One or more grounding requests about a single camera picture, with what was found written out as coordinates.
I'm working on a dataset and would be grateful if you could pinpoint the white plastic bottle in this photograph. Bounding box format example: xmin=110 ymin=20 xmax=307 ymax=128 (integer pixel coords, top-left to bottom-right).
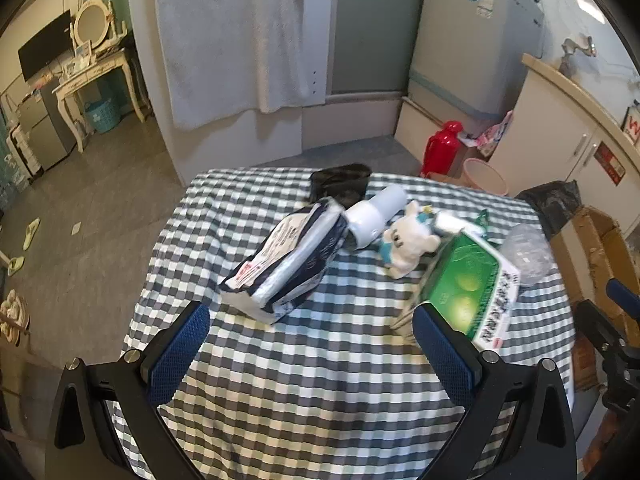
xmin=345 ymin=184 xmax=408 ymax=251

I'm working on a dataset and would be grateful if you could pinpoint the oval vanity mirror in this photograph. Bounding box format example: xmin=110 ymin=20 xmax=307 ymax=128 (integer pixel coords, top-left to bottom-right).
xmin=70 ymin=0 xmax=128 ymax=56

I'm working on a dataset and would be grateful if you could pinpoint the white kitchen cabinet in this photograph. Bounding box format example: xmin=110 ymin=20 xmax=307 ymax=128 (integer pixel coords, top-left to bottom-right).
xmin=500 ymin=52 xmax=640 ymax=211

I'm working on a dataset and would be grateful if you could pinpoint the black television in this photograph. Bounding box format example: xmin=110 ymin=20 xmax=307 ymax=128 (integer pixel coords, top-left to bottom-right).
xmin=17 ymin=9 xmax=73 ymax=81

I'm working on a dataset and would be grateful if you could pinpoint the black trash bag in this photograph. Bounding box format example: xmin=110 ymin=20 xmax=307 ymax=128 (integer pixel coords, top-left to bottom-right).
xmin=515 ymin=180 xmax=583 ymax=241

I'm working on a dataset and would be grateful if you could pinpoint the beige fluffy slipper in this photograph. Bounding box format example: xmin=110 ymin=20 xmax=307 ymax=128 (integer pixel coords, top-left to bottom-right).
xmin=0 ymin=287 xmax=31 ymax=318
xmin=0 ymin=317 xmax=28 ymax=348

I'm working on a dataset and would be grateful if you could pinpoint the large cardboard box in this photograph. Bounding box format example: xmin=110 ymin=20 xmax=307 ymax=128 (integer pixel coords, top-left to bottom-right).
xmin=547 ymin=206 xmax=640 ymax=396

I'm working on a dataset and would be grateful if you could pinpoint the black plastic pouch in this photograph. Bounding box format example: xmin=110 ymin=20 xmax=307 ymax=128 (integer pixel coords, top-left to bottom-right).
xmin=310 ymin=162 xmax=372 ymax=208

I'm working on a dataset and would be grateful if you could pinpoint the grey glass sliding door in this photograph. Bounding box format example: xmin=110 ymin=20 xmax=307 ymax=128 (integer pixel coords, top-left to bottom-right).
xmin=300 ymin=0 xmax=431 ymax=106

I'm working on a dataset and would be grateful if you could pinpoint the white plush toy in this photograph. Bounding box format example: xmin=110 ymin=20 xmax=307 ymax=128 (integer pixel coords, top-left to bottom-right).
xmin=380 ymin=200 xmax=443 ymax=280

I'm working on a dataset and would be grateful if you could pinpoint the navy white plastic packet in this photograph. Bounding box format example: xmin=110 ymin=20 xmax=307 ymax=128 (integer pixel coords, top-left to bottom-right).
xmin=218 ymin=199 xmax=349 ymax=326

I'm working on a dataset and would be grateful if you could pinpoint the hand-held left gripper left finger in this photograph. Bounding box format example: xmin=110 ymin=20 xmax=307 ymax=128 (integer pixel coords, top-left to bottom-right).
xmin=45 ymin=301 xmax=211 ymax=480

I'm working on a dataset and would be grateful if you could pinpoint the white dressing table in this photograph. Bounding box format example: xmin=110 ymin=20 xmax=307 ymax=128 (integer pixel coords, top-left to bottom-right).
xmin=52 ymin=47 xmax=153 ymax=153

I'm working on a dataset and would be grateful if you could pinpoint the small grey fridge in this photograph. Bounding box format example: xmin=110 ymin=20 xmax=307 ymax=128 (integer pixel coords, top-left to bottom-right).
xmin=17 ymin=82 xmax=78 ymax=171

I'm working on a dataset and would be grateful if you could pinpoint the metal faucet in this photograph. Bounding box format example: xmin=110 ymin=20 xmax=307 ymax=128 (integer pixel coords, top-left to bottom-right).
xmin=557 ymin=35 xmax=598 ymax=78

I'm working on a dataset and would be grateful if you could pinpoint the blue plastic basket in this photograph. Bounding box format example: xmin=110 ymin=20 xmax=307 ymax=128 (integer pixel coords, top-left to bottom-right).
xmin=82 ymin=95 xmax=123 ymax=135

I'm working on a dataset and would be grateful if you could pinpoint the small brown cardboard box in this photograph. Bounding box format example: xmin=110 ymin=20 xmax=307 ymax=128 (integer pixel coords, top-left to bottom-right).
xmin=427 ymin=171 xmax=476 ymax=191

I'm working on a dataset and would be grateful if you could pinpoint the grey washing machine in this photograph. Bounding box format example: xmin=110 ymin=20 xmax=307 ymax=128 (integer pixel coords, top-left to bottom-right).
xmin=407 ymin=0 xmax=546 ymax=116

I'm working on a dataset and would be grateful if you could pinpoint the clear plastic bag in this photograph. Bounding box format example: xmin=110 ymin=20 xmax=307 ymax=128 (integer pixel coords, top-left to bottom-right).
xmin=500 ymin=222 xmax=556 ymax=288

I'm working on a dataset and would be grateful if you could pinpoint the white ribbed case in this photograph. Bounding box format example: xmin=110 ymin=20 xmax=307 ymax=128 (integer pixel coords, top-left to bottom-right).
xmin=7 ymin=125 xmax=43 ymax=178

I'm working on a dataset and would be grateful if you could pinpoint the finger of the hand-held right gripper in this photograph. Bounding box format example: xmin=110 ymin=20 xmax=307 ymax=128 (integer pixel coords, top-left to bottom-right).
xmin=606 ymin=280 xmax=640 ymax=311
xmin=574 ymin=300 xmax=633 ymax=361

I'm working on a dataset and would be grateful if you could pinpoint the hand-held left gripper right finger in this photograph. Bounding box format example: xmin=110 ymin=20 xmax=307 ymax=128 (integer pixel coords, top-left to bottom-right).
xmin=412 ymin=304 xmax=578 ymax=480

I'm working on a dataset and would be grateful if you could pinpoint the white towel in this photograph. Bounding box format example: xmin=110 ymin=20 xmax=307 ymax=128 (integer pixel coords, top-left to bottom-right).
xmin=150 ymin=0 xmax=306 ymax=131

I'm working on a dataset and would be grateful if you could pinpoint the pink printed plastic bag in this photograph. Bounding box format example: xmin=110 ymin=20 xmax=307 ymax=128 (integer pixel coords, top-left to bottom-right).
xmin=475 ymin=110 xmax=516 ymax=161

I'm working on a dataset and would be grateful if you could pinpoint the green medicine box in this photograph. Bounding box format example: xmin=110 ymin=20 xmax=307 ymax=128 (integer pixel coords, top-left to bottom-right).
xmin=390 ymin=227 xmax=523 ymax=353

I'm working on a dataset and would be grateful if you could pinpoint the red thermos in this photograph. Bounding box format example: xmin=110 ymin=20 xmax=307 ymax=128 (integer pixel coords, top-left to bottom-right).
xmin=420 ymin=120 xmax=466 ymax=178

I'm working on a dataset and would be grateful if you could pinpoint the checkered tablecloth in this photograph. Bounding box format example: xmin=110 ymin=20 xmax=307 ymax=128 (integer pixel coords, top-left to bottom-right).
xmin=112 ymin=167 xmax=581 ymax=480

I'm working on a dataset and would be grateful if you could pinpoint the pink waste bin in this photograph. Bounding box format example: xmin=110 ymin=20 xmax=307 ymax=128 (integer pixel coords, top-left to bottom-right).
xmin=461 ymin=157 xmax=511 ymax=198

